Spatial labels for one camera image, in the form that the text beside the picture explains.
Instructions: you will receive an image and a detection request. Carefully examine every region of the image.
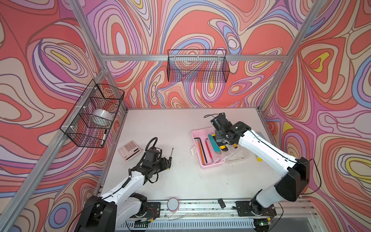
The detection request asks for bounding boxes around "black yellow screwdriver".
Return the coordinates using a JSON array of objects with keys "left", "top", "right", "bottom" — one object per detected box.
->
[{"left": 168, "top": 148, "right": 174, "bottom": 169}]

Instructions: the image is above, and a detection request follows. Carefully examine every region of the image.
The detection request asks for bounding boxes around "teal utility knife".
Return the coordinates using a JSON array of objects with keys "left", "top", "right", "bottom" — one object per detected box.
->
[{"left": 208, "top": 134, "right": 222, "bottom": 154}]

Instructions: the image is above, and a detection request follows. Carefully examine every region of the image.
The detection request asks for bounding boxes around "red handled hex key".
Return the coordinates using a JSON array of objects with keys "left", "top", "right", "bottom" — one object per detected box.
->
[{"left": 205, "top": 139, "right": 214, "bottom": 163}]

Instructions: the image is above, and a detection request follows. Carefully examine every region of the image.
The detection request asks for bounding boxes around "pink plastic tool box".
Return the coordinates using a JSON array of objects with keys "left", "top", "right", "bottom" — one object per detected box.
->
[{"left": 191, "top": 127, "right": 252, "bottom": 169}]

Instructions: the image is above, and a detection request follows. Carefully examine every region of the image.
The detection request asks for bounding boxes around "orange handled hex key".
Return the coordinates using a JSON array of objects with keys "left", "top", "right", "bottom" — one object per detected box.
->
[{"left": 198, "top": 141, "right": 205, "bottom": 165}]

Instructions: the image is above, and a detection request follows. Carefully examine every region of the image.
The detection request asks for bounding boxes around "black yellow utility knife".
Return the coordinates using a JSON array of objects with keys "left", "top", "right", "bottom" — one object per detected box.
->
[{"left": 212, "top": 134, "right": 228, "bottom": 152}]

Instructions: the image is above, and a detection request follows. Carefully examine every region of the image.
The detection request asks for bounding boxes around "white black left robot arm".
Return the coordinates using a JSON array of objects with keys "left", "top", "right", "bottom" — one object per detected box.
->
[{"left": 68, "top": 147, "right": 172, "bottom": 232}]

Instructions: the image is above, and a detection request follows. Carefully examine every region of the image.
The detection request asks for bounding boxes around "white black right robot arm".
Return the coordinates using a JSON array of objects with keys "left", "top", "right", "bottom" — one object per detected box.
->
[{"left": 210, "top": 113, "right": 311, "bottom": 216}]

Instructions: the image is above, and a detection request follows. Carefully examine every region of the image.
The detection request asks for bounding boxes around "pink calculator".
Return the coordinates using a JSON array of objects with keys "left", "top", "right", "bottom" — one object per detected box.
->
[{"left": 118, "top": 140, "right": 142, "bottom": 162}]

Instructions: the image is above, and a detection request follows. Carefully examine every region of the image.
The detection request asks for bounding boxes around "pink round tape dispenser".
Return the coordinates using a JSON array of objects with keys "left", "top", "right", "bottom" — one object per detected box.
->
[{"left": 167, "top": 198, "right": 180, "bottom": 213}]

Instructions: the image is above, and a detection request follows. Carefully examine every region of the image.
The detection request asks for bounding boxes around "black marker in basket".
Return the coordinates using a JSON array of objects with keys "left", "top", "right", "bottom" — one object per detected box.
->
[{"left": 100, "top": 129, "right": 107, "bottom": 147}]

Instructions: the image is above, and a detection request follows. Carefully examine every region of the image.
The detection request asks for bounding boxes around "grey tape roll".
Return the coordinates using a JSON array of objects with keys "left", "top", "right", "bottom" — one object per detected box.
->
[{"left": 91, "top": 109, "right": 114, "bottom": 128}]

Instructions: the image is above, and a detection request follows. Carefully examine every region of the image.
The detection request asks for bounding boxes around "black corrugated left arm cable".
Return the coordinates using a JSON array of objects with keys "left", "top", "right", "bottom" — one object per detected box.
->
[{"left": 144, "top": 137, "right": 163, "bottom": 184}]

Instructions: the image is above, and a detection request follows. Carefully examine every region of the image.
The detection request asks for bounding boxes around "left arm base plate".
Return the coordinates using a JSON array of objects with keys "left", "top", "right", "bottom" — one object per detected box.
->
[{"left": 130, "top": 202, "right": 161, "bottom": 220}]

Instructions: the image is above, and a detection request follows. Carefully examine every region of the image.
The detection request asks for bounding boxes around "small black block on rail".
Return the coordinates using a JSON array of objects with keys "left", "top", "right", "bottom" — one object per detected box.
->
[{"left": 217, "top": 198, "right": 226, "bottom": 209}]

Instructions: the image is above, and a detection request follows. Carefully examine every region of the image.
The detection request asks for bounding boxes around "black wire basket left wall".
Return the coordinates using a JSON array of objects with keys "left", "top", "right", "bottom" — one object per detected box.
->
[{"left": 60, "top": 80, "right": 125, "bottom": 148}]

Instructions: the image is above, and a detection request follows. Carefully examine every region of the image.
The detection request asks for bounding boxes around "black wire basket wall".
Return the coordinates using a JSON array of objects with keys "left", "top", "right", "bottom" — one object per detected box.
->
[
  {"left": 60, "top": 80, "right": 125, "bottom": 148},
  {"left": 167, "top": 48, "right": 230, "bottom": 83}
]

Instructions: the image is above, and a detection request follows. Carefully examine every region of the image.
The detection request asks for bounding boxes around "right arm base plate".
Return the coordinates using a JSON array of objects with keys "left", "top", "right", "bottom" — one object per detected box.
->
[{"left": 232, "top": 201, "right": 277, "bottom": 218}]

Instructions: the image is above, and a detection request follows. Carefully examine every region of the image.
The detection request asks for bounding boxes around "black wire basket back wall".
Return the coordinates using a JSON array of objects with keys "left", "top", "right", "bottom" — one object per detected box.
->
[{"left": 167, "top": 48, "right": 230, "bottom": 83}]

